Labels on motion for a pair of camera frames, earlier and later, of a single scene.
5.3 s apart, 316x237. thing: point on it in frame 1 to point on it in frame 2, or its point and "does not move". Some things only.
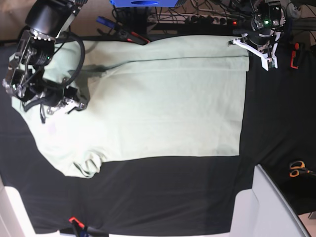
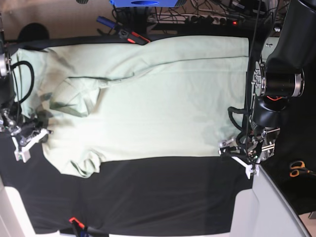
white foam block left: x=15 y=220 does not move
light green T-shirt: x=176 y=96 does not move
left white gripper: x=51 y=95 to x=23 y=154
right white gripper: x=265 y=58 to x=227 y=149
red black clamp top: x=133 y=37 does not move
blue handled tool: x=105 y=21 does not move
